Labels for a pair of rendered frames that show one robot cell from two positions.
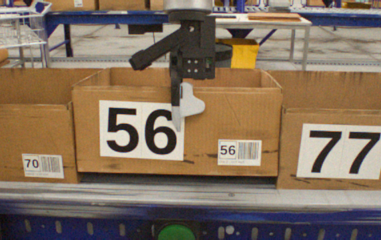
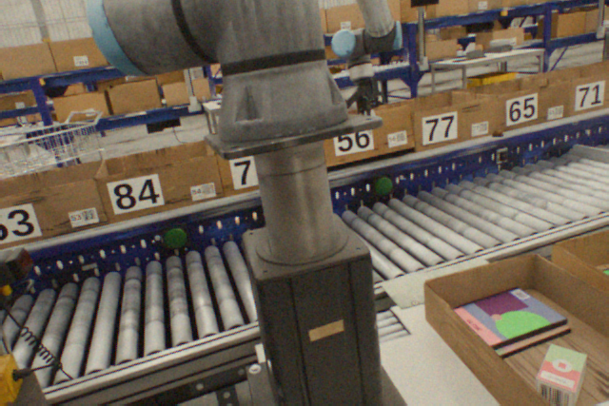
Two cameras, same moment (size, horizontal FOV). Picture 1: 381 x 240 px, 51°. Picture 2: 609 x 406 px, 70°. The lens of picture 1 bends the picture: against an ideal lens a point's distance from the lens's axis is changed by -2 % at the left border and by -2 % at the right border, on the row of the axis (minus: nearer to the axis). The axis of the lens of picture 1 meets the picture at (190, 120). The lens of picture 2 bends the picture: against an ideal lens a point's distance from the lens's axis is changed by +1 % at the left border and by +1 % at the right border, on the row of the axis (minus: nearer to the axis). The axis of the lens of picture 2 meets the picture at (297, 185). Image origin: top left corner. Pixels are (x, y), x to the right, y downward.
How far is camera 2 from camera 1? 112 cm
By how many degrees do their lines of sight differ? 17
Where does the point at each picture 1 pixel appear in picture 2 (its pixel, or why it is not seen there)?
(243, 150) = (399, 137)
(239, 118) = (394, 122)
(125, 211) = (359, 177)
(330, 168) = (436, 137)
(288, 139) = (417, 126)
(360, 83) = (424, 103)
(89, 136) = (329, 146)
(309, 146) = (426, 128)
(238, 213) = (407, 164)
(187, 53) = (370, 95)
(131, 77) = not seen: hidden behind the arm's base
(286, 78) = not seen: hidden behind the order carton
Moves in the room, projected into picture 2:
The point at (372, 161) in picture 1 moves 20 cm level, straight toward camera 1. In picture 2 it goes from (453, 129) to (465, 141)
